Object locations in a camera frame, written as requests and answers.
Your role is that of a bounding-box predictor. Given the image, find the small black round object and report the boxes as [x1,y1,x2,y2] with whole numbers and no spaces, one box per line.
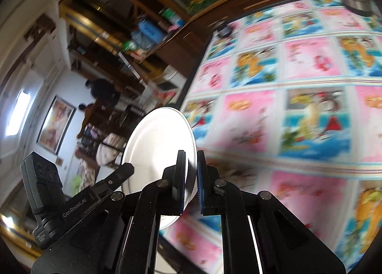
[216,21,232,37]

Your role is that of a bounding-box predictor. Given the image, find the pink fruit print tablecloth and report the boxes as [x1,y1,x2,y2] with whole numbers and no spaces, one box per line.
[159,0,382,274]

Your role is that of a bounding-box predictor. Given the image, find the black rimmed table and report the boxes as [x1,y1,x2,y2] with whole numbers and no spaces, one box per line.
[158,0,382,274]

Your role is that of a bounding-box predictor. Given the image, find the golden pillar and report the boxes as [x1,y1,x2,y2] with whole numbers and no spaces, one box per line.
[60,0,120,51]

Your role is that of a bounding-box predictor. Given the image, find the white round plate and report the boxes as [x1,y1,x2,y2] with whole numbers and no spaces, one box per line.
[122,107,198,228]

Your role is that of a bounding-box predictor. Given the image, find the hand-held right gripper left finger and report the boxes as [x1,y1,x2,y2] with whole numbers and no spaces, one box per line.
[31,150,188,274]

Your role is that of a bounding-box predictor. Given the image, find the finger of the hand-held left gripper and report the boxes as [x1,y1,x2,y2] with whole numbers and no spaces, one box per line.
[95,163,135,198]

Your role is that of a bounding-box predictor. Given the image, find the green white bottle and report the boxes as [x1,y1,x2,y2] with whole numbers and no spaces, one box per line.
[163,9,182,28]

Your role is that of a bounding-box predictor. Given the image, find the framed wall picture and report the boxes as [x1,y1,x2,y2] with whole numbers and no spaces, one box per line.
[36,95,76,155]

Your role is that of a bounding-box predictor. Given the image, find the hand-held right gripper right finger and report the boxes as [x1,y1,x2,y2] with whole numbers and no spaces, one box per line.
[195,150,347,274]

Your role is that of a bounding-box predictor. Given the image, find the white bucket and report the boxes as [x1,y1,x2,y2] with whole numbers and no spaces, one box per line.
[161,65,182,84]

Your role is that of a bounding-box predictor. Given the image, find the patterned cushion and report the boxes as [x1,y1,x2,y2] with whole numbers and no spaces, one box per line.
[95,132,127,169]

